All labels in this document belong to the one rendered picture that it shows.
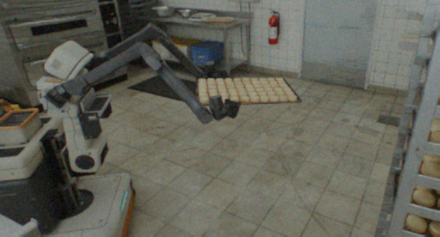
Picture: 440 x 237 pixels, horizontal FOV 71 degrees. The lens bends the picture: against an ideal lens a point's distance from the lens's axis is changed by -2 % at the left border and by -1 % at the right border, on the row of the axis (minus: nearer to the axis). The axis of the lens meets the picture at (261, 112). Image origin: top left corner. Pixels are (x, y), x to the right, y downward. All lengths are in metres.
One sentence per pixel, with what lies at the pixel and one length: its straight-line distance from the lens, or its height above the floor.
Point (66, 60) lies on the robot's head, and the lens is 1.82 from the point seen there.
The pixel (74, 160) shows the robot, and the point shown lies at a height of 0.68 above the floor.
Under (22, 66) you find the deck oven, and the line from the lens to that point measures 4.53.
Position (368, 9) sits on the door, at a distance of 4.53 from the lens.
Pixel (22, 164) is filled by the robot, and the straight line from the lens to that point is 1.97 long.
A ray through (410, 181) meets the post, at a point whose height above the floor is 1.24.
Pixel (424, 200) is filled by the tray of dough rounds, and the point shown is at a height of 1.15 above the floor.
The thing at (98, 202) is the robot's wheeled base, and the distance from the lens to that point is 2.35.
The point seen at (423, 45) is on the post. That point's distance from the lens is 1.12.
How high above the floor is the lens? 1.69
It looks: 26 degrees down
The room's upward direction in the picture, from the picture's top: straight up
